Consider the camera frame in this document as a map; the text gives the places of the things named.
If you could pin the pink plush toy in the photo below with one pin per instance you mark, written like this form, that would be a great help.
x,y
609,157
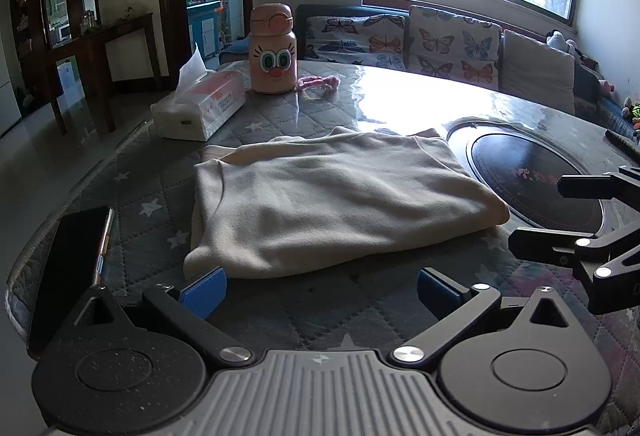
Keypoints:
x,y
606,87

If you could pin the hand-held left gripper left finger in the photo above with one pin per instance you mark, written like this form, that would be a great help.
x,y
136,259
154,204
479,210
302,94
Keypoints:
x,y
205,292

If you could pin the dark wooden side table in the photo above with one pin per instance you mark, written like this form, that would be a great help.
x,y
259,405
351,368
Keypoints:
x,y
115,29

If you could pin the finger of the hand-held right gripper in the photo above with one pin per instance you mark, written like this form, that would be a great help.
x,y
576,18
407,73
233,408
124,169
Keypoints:
x,y
590,186
540,243

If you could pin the blue seat cushion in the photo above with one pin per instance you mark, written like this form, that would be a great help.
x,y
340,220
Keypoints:
x,y
235,50

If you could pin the pink cartoon-face bottle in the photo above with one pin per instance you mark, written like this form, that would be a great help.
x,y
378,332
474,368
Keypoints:
x,y
272,36

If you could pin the panda plush toy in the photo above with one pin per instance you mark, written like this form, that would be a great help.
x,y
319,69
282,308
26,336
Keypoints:
x,y
557,39

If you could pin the black smartphone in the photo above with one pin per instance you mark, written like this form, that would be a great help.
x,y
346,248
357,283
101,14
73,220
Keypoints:
x,y
65,266

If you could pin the dark blue sofa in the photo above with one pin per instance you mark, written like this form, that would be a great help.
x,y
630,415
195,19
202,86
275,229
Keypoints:
x,y
350,10

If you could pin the black remote control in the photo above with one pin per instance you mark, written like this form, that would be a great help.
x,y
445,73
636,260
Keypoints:
x,y
622,141

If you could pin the blue toy cabinet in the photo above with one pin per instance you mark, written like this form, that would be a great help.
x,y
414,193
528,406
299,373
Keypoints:
x,y
202,26

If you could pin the tall butterfly print cushion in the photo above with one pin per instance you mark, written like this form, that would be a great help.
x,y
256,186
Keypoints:
x,y
450,46

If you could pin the brown plush toys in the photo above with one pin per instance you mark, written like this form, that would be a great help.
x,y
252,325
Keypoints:
x,y
631,114

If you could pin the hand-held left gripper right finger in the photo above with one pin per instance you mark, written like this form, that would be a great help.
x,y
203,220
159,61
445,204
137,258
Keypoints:
x,y
437,292

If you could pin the grey quilted star table cover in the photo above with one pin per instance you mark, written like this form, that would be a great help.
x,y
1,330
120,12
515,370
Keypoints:
x,y
145,241

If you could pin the plain grey cushion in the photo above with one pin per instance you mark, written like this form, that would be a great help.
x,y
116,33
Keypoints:
x,y
535,71

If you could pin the round black induction cooktop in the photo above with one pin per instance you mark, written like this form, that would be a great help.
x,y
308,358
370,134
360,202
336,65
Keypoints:
x,y
525,176

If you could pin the cream shirt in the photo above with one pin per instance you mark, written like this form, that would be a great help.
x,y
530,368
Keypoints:
x,y
325,196

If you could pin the dark wooden display cabinet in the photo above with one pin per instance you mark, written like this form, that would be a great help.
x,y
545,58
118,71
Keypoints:
x,y
30,41

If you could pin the white pink tissue pack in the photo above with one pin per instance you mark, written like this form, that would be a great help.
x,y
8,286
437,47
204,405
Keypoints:
x,y
200,106

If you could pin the wide butterfly print cushion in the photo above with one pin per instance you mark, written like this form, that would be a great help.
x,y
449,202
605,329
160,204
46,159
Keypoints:
x,y
350,39

